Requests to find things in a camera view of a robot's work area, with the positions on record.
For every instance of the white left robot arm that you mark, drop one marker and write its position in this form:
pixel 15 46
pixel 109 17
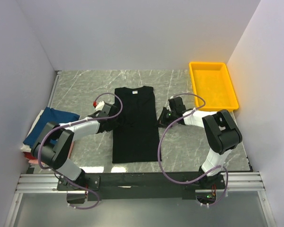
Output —
pixel 54 142

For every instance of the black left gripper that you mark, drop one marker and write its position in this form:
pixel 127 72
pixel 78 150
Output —
pixel 113 126

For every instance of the folded white t shirt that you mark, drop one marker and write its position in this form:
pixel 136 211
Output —
pixel 29 132

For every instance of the yellow plastic bin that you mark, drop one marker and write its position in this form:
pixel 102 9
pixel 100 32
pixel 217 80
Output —
pixel 212 83

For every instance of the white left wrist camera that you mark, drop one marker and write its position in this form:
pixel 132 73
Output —
pixel 99 105

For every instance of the folded blue t shirt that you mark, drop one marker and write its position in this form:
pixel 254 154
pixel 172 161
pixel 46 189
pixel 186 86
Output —
pixel 49 115

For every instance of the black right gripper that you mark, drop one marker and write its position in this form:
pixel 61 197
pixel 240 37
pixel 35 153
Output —
pixel 162 122

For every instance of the aluminium rail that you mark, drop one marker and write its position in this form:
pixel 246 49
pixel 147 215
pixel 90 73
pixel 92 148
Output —
pixel 47 183

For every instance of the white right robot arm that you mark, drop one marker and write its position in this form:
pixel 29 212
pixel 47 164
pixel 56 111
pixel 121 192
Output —
pixel 221 131

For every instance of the folded red t shirt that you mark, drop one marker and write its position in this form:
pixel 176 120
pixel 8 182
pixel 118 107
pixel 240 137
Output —
pixel 27 154

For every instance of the black t shirt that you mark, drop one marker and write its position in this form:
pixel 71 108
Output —
pixel 136 138

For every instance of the black base crossbar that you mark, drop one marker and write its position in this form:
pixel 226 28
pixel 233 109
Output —
pixel 146 186

